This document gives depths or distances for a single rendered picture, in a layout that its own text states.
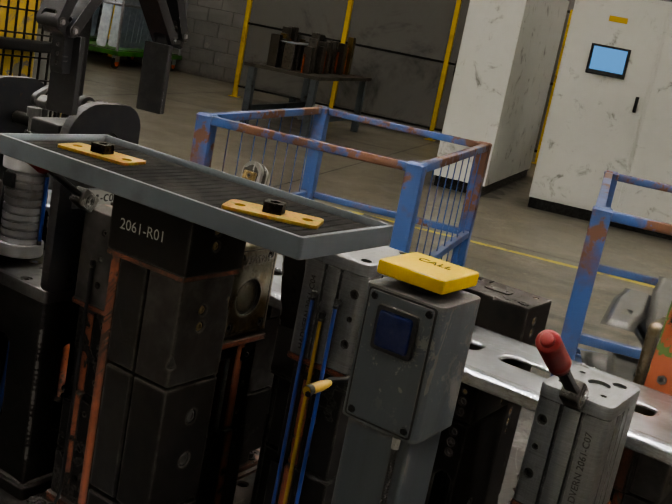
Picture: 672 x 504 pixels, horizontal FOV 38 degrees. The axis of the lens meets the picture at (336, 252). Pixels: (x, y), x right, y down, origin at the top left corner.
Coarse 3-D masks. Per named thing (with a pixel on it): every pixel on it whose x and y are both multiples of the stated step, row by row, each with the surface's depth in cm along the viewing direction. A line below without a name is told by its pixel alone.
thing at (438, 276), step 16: (400, 256) 76; (416, 256) 77; (384, 272) 74; (400, 272) 74; (416, 272) 73; (432, 272) 73; (448, 272) 74; (464, 272) 75; (416, 288) 75; (432, 288) 72; (448, 288) 72; (464, 288) 75
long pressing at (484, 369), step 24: (48, 192) 146; (480, 336) 115; (504, 336) 117; (480, 360) 107; (528, 360) 110; (480, 384) 101; (504, 384) 100; (528, 384) 102; (528, 408) 98; (648, 408) 102; (648, 432) 95; (648, 456) 92
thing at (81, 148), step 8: (64, 144) 95; (72, 144) 96; (80, 144) 97; (96, 144) 94; (104, 144) 94; (112, 144) 95; (80, 152) 93; (88, 152) 93; (96, 152) 94; (104, 152) 94; (112, 152) 95; (104, 160) 92; (112, 160) 92; (120, 160) 92; (128, 160) 94; (136, 160) 94; (144, 160) 95
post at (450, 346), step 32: (384, 288) 74; (416, 320) 72; (448, 320) 73; (384, 352) 74; (416, 352) 73; (448, 352) 74; (352, 384) 76; (384, 384) 75; (416, 384) 73; (448, 384) 76; (352, 416) 77; (384, 416) 75; (416, 416) 74; (448, 416) 78; (352, 448) 78; (384, 448) 76; (416, 448) 76; (352, 480) 78; (384, 480) 76; (416, 480) 78
